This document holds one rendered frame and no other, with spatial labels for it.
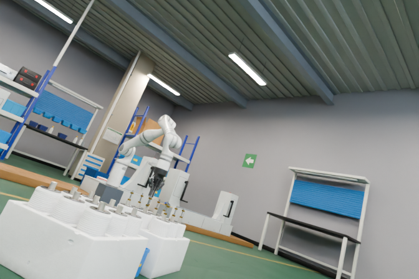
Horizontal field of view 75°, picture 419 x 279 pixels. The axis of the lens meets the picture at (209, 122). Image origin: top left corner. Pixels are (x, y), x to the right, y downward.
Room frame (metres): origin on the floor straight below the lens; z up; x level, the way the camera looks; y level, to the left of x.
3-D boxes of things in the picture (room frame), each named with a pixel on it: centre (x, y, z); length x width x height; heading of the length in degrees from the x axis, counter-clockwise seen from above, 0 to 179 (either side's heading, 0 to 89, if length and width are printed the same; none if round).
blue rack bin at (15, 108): (5.20, 3.56, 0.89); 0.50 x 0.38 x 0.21; 39
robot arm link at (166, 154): (1.58, 0.17, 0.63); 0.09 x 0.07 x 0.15; 115
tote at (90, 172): (6.18, 1.84, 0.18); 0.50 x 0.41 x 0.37; 44
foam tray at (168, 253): (1.70, 0.12, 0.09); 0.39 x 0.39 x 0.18; 68
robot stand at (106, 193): (2.10, 0.50, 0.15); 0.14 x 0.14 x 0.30; 39
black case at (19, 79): (5.17, 3.56, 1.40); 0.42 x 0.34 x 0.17; 41
